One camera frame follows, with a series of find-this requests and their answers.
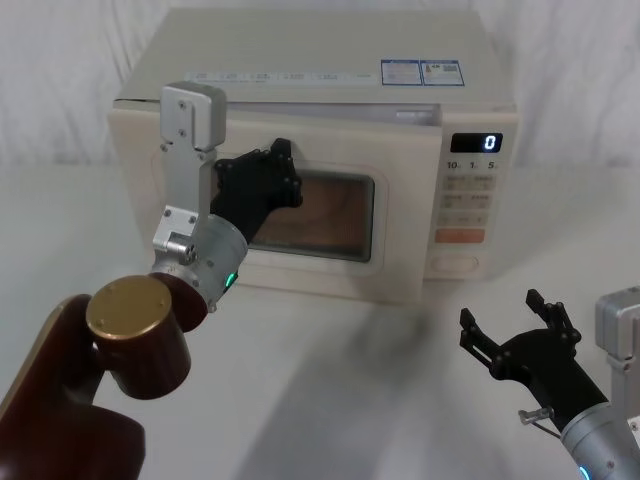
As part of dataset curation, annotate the white curtain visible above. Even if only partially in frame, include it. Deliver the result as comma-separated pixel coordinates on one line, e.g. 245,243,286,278
0,0,640,171

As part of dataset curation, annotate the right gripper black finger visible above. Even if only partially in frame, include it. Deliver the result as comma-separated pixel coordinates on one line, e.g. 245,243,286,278
458,307,504,372
524,288,582,347

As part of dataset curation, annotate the cream microwave oven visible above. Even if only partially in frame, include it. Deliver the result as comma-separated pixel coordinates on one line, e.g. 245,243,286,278
108,7,521,306

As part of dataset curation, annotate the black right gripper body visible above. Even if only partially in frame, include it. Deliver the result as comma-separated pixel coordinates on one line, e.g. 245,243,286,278
492,327,611,427

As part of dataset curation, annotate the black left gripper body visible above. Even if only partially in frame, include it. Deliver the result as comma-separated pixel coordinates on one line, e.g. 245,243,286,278
208,149,284,245

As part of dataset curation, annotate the thin cable with silver plug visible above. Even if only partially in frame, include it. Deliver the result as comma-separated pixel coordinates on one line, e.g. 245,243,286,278
518,407,564,439

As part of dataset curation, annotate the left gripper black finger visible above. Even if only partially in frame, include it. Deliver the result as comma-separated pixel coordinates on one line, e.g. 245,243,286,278
251,138,297,175
277,171,305,209

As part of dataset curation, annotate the blue white oven sticker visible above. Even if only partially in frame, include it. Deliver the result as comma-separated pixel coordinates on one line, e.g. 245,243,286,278
420,59,460,86
380,58,422,86

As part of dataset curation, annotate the oven control panel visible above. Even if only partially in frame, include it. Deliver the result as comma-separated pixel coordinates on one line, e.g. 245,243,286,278
424,112,520,296

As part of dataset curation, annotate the cream oven door with window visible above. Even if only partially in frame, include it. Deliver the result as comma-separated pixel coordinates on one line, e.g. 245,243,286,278
108,97,444,305

